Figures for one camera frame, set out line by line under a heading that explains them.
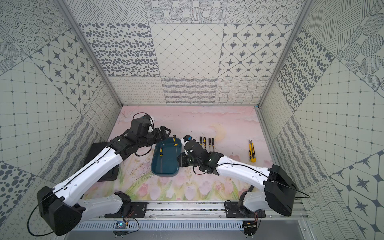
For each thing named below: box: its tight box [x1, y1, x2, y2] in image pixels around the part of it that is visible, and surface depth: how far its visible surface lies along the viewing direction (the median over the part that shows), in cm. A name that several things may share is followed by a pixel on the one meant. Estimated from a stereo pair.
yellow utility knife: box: [249, 139, 257, 163], surface depth 95 cm
